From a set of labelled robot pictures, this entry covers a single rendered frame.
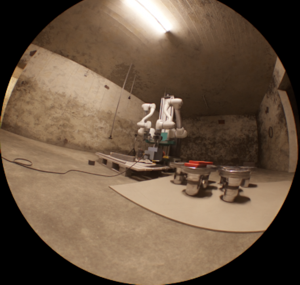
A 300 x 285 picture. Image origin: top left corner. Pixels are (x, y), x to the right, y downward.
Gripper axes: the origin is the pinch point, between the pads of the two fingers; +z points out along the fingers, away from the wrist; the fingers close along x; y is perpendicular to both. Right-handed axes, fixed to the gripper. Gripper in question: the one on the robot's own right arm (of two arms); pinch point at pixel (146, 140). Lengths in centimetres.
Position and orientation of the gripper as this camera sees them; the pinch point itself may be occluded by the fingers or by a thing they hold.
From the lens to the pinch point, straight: 201.3
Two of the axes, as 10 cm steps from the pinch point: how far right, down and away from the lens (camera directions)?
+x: -8.3, -0.1, 5.6
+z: -1.4, 9.7, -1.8
